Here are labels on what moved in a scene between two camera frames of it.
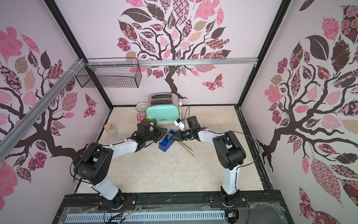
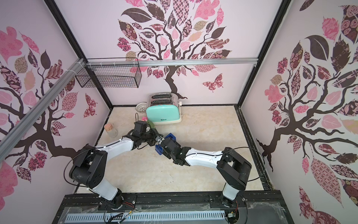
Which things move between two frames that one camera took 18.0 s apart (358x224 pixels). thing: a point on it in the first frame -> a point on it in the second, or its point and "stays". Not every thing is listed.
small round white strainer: x=141 y=107 stays
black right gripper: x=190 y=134 -> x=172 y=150
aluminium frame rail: x=11 y=136 stays
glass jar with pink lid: x=112 y=132 stays
